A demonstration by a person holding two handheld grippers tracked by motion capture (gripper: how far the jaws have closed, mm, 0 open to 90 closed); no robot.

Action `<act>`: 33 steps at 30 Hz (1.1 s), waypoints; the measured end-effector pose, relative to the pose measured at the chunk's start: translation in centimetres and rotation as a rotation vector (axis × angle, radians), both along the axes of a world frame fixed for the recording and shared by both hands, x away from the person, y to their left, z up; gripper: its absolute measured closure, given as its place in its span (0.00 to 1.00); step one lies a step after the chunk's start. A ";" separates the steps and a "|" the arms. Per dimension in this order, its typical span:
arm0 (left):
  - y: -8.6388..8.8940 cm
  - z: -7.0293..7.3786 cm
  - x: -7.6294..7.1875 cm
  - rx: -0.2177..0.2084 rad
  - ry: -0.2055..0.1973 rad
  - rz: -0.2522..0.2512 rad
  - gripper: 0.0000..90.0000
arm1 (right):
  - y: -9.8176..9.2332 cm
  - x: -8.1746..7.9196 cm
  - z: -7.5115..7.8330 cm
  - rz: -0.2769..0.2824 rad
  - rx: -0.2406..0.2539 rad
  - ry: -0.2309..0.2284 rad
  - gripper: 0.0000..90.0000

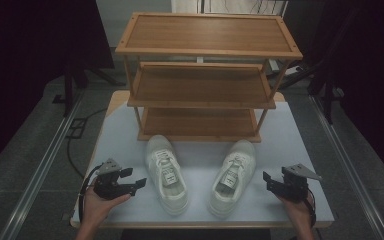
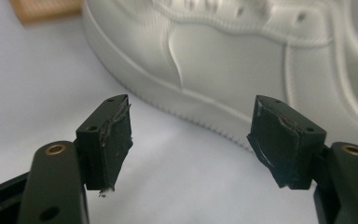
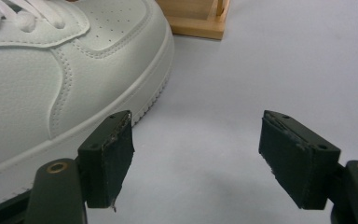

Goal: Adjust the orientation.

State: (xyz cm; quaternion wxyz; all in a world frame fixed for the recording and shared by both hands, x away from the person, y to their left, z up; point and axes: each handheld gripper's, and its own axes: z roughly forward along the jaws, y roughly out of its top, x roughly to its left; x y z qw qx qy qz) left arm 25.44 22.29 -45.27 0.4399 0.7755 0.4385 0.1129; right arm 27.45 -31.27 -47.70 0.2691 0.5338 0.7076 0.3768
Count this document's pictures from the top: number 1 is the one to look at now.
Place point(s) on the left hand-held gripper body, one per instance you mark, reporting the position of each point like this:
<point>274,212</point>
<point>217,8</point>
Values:
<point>108,183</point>

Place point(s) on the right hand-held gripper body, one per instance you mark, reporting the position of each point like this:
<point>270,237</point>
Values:
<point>295,185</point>

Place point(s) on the white sneaker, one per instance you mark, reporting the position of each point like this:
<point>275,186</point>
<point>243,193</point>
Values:
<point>231,181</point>
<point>166,180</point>

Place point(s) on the wooden three-tier shoe rack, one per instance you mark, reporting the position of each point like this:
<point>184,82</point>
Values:
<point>210,33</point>

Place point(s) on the person's right hand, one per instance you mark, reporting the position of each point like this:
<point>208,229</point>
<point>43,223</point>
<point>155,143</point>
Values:
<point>296,210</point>

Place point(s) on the person's left hand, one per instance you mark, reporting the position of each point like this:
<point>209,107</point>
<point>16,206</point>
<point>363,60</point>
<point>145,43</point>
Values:
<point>98,208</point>

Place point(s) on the white table mat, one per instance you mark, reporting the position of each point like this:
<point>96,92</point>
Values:
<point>196,166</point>

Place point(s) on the black floor stand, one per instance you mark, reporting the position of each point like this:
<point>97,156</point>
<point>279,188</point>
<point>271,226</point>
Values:
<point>326,93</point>
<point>68,90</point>

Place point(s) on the white power strip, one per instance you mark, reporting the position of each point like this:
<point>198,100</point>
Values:
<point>291,70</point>

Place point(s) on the dark curtain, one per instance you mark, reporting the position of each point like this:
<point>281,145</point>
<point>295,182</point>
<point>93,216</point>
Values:
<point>30,66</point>
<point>373,83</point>

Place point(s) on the metal floor rail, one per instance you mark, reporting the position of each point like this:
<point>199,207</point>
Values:
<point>350,166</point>
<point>36,173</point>

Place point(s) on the black floor socket frame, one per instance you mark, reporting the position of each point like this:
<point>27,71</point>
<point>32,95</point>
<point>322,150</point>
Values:
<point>76,127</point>

